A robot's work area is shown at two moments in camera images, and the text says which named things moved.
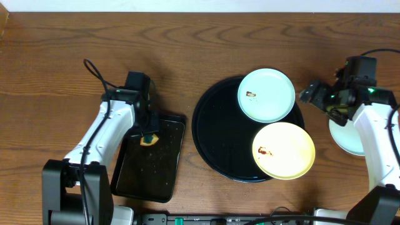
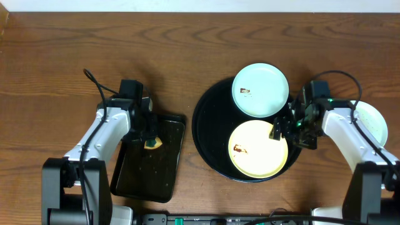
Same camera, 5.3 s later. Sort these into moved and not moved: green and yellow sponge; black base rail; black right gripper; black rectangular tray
Moved: black right gripper; green and yellow sponge
Not moved: black base rail; black rectangular tray
